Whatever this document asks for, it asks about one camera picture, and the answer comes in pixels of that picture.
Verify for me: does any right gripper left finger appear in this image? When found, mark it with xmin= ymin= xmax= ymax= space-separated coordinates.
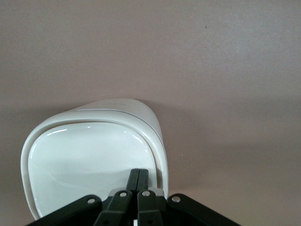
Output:
xmin=93 ymin=169 xmax=141 ymax=226

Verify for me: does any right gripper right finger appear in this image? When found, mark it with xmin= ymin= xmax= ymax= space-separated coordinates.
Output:
xmin=137 ymin=169 xmax=164 ymax=226

